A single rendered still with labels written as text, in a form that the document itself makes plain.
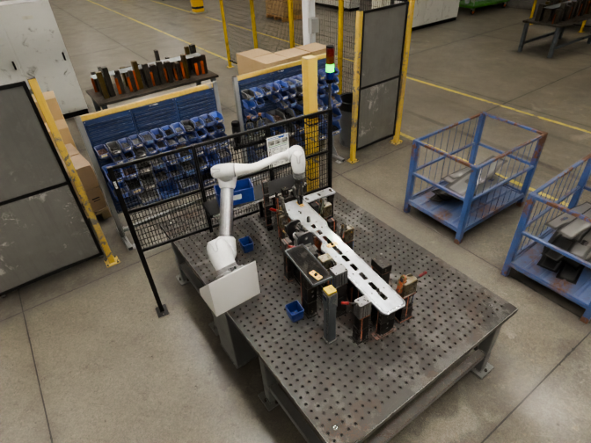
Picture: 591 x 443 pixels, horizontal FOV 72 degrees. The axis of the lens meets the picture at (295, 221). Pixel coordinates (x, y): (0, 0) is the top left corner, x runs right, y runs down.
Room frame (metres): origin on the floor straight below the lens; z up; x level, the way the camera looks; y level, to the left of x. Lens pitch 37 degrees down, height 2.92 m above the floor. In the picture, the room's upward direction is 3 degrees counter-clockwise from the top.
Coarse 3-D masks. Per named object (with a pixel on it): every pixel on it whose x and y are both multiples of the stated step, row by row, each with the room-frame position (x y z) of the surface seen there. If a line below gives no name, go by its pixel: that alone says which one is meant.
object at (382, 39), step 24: (408, 0) 5.79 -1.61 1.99; (360, 24) 5.24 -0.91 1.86; (384, 24) 5.53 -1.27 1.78; (408, 24) 5.76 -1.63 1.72; (360, 48) 5.26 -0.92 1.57; (384, 48) 5.55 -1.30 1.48; (408, 48) 5.79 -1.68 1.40; (360, 72) 5.30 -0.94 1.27; (384, 72) 5.58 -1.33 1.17; (360, 96) 5.32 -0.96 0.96; (384, 96) 5.62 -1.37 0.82; (360, 120) 5.35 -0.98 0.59; (384, 120) 5.65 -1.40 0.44; (360, 144) 5.37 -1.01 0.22
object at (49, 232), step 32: (0, 96) 3.20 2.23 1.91; (0, 128) 3.14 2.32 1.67; (32, 128) 3.26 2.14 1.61; (0, 160) 3.08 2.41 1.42; (32, 160) 3.20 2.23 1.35; (64, 160) 3.31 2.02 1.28; (0, 192) 3.03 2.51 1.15; (32, 192) 3.14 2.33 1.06; (64, 192) 3.28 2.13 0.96; (0, 224) 2.96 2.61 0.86; (32, 224) 3.08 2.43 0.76; (64, 224) 3.22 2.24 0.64; (96, 224) 3.33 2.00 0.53; (0, 256) 2.89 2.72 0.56; (32, 256) 3.01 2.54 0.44; (64, 256) 3.16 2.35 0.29; (96, 256) 3.29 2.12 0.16; (0, 288) 2.82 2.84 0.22
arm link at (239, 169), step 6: (288, 150) 2.80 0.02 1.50; (294, 150) 2.78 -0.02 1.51; (270, 156) 2.76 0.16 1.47; (276, 156) 2.77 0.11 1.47; (282, 156) 2.79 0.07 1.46; (288, 156) 2.77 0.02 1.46; (258, 162) 2.69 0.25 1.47; (264, 162) 2.70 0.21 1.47; (270, 162) 2.73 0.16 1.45; (234, 168) 2.63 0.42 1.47; (240, 168) 2.63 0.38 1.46; (246, 168) 2.64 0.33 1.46; (252, 168) 2.64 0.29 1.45; (258, 168) 2.66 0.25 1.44; (240, 174) 2.63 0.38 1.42
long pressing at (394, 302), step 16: (288, 208) 2.74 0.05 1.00; (304, 208) 2.73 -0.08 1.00; (304, 224) 2.52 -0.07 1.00; (320, 224) 2.50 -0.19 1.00; (320, 240) 2.32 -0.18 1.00; (336, 240) 2.30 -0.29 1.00; (336, 256) 2.13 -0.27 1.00; (352, 256) 2.12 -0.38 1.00; (352, 272) 1.95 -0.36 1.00; (368, 272) 1.94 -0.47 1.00; (368, 288) 1.80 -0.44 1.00; (384, 288) 1.79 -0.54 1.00; (384, 304) 1.66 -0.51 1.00; (400, 304) 1.66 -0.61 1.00
